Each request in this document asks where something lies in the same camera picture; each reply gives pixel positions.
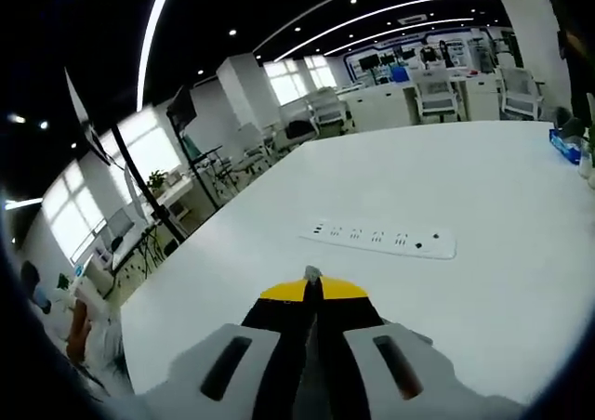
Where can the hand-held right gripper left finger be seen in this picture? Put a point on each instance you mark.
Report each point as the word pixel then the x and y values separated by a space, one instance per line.
pixel 260 345

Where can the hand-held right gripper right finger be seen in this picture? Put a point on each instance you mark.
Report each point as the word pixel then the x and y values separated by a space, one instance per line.
pixel 362 345

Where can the white power strip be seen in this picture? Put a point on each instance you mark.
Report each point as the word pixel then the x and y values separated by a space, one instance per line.
pixel 381 239

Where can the person's white printed shirt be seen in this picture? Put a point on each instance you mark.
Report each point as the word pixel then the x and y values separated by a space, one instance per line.
pixel 107 341

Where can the small green potted plant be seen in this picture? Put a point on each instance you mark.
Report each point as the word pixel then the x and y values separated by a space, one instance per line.
pixel 157 180

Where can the black bag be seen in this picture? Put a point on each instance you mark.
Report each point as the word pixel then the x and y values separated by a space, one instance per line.
pixel 302 129

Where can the white mesh office chair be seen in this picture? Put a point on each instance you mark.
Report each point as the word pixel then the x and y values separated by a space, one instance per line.
pixel 434 97
pixel 327 111
pixel 520 92

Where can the black monitor on stand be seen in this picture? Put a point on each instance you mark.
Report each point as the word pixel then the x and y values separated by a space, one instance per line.
pixel 182 106

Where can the blue bin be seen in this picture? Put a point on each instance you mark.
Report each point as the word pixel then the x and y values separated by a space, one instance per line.
pixel 400 76

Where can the blue tissue pack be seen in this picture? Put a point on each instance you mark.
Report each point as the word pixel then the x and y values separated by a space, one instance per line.
pixel 564 146

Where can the hanging grey monitor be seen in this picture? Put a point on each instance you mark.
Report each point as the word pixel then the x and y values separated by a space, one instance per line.
pixel 88 118

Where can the long ceiling light strip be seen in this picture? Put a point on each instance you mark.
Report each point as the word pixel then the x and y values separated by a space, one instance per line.
pixel 151 34

